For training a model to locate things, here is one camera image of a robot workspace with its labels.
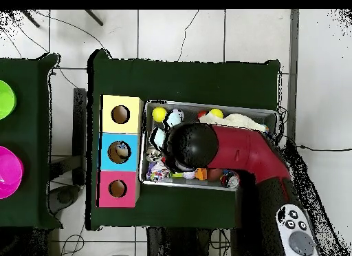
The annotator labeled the black power cable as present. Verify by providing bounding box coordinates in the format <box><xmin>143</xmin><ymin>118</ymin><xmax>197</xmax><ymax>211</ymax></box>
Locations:
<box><xmin>295</xmin><ymin>144</ymin><xmax>352</xmax><ymax>156</ymax></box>

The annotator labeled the black tripod leg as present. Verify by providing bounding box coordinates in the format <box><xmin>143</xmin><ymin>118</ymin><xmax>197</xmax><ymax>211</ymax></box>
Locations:
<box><xmin>20</xmin><ymin>9</ymin><xmax>41</xmax><ymax>28</ymax></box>
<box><xmin>83</xmin><ymin>9</ymin><xmax>105</xmax><ymax>27</ymax></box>

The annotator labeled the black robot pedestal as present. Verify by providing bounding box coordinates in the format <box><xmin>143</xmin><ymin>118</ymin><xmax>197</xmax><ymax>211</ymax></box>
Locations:
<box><xmin>146</xmin><ymin>226</ymin><xmax>212</xmax><ymax>256</ymax></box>

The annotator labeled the colourful candy packet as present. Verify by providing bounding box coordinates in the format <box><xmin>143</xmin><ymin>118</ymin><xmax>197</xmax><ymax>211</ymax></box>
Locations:
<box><xmin>146</xmin><ymin>160</ymin><xmax>171</xmax><ymax>182</ymax></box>

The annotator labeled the cream cloth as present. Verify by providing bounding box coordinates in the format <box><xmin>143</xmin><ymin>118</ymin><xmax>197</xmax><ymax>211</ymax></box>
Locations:
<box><xmin>199</xmin><ymin>112</ymin><xmax>269</xmax><ymax>133</ymax></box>

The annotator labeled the grey floor cable duct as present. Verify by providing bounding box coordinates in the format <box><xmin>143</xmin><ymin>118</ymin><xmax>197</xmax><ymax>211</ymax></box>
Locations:
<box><xmin>285</xmin><ymin>9</ymin><xmax>300</xmax><ymax>142</ymax></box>

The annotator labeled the green plate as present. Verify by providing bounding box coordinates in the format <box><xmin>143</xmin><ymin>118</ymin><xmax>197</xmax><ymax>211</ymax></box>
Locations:
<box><xmin>0</xmin><ymin>79</ymin><xmax>17</xmax><ymax>121</ymax></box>

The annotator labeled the small tin can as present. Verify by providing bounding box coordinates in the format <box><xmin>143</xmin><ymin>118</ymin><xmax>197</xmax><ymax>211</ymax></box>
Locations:
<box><xmin>145</xmin><ymin>147</ymin><xmax>163</xmax><ymax>162</ymax></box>

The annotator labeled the brown toy football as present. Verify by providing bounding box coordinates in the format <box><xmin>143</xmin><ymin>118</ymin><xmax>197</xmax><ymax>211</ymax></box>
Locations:
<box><xmin>207</xmin><ymin>168</ymin><xmax>223</xmax><ymax>182</ymax></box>

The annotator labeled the silver mesh bin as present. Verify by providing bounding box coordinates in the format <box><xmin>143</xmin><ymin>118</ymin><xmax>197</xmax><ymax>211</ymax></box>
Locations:
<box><xmin>138</xmin><ymin>99</ymin><xmax>278</xmax><ymax>191</ymax></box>

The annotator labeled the magenta plate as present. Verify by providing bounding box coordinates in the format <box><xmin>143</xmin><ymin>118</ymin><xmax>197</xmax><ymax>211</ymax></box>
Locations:
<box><xmin>0</xmin><ymin>145</ymin><xmax>25</xmax><ymax>200</ymax></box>

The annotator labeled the wooden three-hole box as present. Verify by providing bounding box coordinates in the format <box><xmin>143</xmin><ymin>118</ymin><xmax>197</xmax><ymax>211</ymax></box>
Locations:
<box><xmin>96</xmin><ymin>94</ymin><xmax>144</xmax><ymax>209</ymax></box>

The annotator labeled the crushed black soda can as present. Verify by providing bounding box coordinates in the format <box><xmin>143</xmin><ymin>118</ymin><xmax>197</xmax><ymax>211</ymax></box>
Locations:
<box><xmin>220</xmin><ymin>169</ymin><xmax>241</xmax><ymax>189</ymax></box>

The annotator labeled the dark green tablecloth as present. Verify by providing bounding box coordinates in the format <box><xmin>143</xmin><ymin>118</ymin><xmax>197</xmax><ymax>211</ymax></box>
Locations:
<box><xmin>0</xmin><ymin>52</ymin><xmax>64</xmax><ymax>231</ymax></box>
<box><xmin>85</xmin><ymin>48</ymin><xmax>282</xmax><ymax>231</ymax></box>

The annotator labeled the mint green cloth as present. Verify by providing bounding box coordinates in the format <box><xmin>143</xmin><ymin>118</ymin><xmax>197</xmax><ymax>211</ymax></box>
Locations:
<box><xmin>150</xmin><ymin>110</ymin><xmax>183</xmax><ymax>150</ymax></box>

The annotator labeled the orange plastic tray block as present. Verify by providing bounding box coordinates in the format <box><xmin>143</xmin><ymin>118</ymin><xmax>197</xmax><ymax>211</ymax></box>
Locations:
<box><xmin>195</xmin><ymin>167</ymin><xmax>208</xmax><ymax>182</ymax></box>

